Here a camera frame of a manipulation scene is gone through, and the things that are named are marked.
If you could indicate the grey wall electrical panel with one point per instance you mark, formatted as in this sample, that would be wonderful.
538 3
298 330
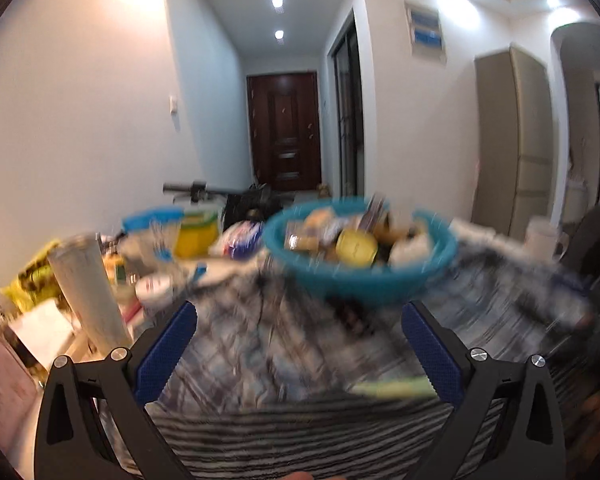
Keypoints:
425 32

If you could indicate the dark chair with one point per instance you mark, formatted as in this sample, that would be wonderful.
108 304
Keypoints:
595 240

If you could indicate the white blue sugar bag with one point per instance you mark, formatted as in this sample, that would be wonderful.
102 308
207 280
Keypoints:
150 235

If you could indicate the light green tube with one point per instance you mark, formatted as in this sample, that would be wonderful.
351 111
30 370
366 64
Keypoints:
392 390

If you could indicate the white plastic bin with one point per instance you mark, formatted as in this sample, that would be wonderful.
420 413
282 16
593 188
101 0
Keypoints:
576 200

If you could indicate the yellow round lid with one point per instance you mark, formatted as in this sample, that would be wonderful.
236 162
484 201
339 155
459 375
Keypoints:
356 247

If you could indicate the blue plaid shirt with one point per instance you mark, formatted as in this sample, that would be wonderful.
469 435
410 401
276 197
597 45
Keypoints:
280 350

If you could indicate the person's striped shirt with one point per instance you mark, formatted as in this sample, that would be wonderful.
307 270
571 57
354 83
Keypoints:
300 435

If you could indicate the white light switch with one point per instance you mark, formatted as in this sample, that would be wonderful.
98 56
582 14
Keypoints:
174 103

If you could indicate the white crumpled cloth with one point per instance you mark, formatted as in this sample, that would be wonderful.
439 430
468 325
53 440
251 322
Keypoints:
472 229

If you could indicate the white jar blue label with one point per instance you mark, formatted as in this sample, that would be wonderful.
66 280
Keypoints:
155 290

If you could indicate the white enamel mug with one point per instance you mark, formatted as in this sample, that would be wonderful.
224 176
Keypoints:
542 237

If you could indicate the black framed glass door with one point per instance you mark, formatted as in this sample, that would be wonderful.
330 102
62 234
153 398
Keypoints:
347 110

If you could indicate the yellow leopard print bag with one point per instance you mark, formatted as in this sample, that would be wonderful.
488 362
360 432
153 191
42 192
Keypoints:
32 275

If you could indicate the blue plastic basin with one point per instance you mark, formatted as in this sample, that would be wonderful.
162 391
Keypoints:
330 285

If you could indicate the yellow container green rim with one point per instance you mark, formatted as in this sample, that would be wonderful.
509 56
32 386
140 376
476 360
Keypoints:
197 237

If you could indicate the grey refrigerator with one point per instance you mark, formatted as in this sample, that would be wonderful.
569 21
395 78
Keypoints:
510 135

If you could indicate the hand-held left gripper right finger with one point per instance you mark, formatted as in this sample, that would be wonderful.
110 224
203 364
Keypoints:
432 352

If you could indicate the blue wet wipes pack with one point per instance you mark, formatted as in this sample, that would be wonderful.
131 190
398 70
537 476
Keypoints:
237 240

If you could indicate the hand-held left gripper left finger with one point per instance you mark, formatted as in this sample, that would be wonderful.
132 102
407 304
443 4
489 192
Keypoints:
162 355

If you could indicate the white plastic bottle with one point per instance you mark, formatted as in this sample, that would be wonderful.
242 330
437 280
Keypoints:
410 251

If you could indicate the brown entrance door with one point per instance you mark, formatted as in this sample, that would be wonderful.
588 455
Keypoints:
282 130

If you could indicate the small cardboard box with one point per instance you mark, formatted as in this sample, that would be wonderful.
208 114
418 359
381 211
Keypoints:
323 190

